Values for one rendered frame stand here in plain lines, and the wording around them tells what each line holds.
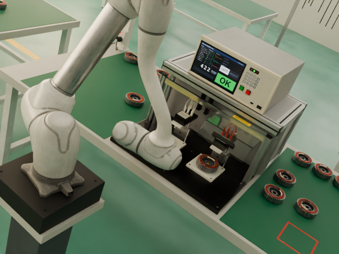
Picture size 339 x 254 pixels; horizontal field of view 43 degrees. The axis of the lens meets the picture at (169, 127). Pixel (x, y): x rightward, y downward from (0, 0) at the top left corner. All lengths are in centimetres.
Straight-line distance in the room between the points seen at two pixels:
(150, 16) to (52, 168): 63
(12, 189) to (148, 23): 77
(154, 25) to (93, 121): 91
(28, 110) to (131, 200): 145
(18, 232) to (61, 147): 50
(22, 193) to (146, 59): 66
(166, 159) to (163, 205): 141
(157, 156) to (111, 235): 116
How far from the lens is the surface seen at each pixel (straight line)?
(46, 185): 167
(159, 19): 147
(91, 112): 233
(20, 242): 194
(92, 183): 174
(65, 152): 157
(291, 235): 210
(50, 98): 169
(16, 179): 172
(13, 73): 254
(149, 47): 153
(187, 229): 297
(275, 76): 202
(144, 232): 283
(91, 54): 164
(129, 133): 169
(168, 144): 166
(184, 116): 221
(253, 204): 214
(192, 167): 213
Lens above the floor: 198
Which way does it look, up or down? 31 degrees down
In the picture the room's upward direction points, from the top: 20 degrees clockwise
